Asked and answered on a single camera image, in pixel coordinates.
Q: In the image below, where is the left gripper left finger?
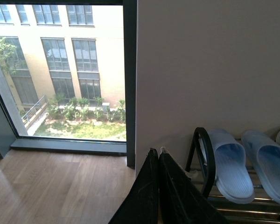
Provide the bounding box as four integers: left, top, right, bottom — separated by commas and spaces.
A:
109, 148, 159, 224

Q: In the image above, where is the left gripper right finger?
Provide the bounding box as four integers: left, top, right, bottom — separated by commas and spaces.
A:
159, 147, 226, 224

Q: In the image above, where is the light blue slide sandal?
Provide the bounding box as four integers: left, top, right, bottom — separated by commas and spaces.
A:
207, 128, 255, 204

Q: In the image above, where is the white slide sandal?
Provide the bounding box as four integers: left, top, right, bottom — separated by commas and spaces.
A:
241, 130, 280, 204

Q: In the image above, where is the black metal shoe rack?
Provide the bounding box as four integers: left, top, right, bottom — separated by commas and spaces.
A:
185, 127, 280, 224

